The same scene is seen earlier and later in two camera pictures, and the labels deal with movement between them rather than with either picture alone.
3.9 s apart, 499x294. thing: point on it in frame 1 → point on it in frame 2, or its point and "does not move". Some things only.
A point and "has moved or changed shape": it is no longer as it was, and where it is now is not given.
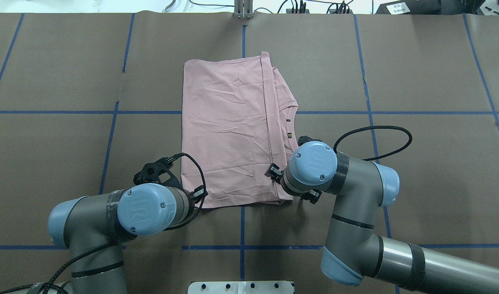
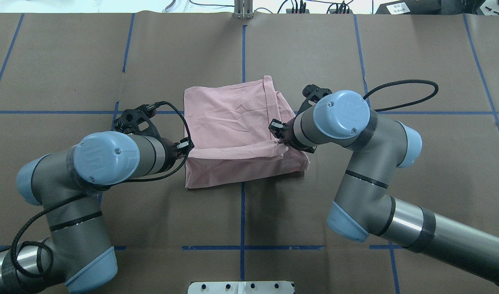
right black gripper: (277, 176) → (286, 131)
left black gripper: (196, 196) → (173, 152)
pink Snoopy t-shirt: (239, 116) has moved or changed shape
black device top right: (431, 7) does not move
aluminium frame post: (243, 9) does not move
